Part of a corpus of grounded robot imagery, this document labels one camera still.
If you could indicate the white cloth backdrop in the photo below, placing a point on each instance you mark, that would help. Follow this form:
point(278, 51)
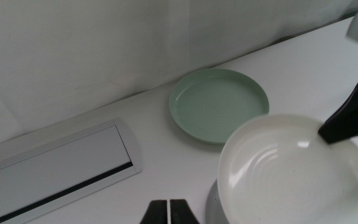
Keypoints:
point(73, 46)

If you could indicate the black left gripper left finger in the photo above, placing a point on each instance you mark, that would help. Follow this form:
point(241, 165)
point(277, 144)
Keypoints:
point(155, 214)

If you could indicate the white shallow plastic bowl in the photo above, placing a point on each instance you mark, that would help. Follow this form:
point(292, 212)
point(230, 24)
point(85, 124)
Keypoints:
point(291, 180)

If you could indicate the green shallow plastic bowl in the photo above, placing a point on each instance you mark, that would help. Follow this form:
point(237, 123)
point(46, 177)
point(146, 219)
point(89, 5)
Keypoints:
point(213, 102)

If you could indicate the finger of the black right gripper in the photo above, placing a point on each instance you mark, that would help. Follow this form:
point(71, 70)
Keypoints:
point(353, 121)

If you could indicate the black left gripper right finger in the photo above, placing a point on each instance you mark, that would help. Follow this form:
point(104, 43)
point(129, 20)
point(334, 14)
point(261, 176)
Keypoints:
point(182, 214)

